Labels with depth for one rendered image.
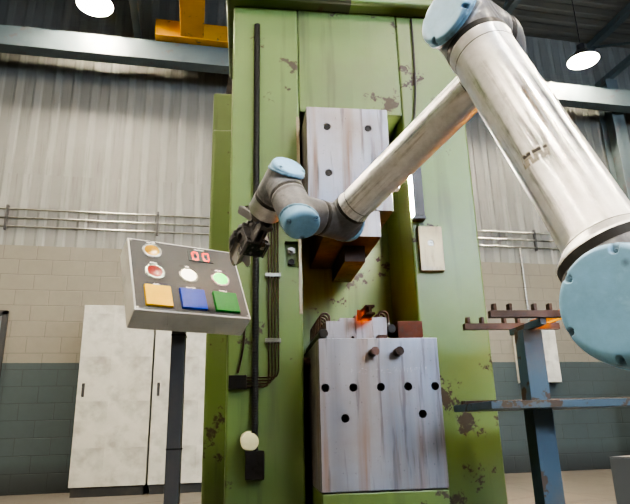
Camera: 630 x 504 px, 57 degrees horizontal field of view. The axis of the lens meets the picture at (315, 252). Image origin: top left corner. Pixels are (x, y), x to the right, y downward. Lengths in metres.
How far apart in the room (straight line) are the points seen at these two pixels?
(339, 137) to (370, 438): 1.03
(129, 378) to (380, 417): 5.52
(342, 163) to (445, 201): 0.45
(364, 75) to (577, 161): 1.64
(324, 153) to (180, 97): 7.07
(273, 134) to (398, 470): 1.27
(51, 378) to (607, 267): 7.48
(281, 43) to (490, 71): 1.55
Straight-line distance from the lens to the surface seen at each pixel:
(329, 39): 2.51
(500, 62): 1.03
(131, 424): 7.11
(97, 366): 7.19
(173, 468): 1.75
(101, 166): 8.60
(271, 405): 1.98
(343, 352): 1.82
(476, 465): 2.13
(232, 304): 1.72
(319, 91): 2.37
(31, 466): 7.94
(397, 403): 1.84
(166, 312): 1.63
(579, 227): 0.85
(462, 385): 2.12
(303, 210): 1.36
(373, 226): 2.00
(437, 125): 1.29
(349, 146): 2.11
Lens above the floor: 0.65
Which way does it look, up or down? 17 degrees up
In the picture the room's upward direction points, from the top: 1 degrees counter-clockwise
